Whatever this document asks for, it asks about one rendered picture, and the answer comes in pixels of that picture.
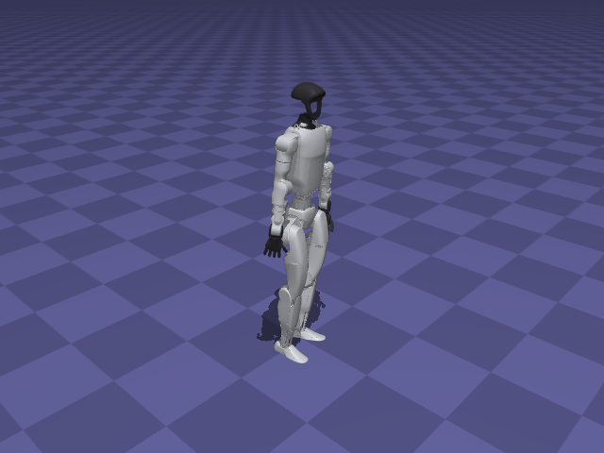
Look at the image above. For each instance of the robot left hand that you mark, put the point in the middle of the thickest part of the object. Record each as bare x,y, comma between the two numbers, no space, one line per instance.
329,220

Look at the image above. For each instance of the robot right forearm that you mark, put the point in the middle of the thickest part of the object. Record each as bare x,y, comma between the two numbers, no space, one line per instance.
279,202

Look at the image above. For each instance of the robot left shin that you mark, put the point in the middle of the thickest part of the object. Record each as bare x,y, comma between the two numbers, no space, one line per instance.
306,298

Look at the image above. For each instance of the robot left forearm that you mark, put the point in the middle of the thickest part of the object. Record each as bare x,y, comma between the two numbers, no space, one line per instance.
324,192

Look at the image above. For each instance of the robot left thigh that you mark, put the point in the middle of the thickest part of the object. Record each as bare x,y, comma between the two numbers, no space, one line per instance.
317,245

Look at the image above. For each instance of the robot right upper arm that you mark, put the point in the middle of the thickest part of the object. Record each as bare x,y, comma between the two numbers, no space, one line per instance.
286,146

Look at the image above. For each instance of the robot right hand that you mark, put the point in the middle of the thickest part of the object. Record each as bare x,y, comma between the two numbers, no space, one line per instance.
274,244

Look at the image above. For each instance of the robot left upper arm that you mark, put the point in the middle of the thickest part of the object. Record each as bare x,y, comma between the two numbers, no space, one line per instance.
328,166

